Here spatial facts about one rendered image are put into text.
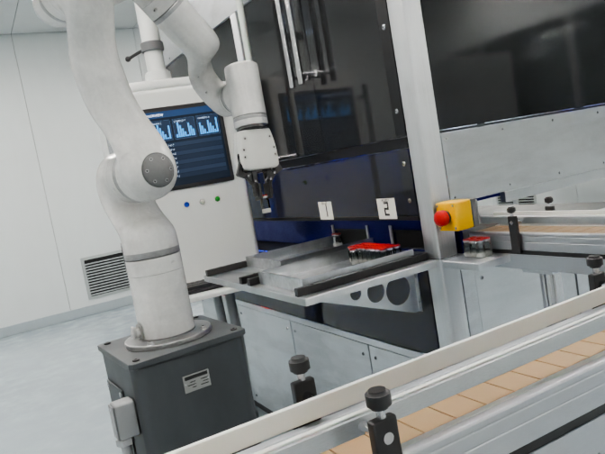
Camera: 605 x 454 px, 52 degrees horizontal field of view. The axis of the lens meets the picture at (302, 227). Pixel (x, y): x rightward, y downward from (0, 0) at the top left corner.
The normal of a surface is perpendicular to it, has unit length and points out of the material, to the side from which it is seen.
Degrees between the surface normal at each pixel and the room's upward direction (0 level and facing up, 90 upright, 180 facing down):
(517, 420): 90
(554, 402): 90
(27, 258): 90
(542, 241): 90
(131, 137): 64
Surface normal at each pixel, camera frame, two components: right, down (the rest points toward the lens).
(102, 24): 0.76, 0.48
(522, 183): 0.47, 0.01
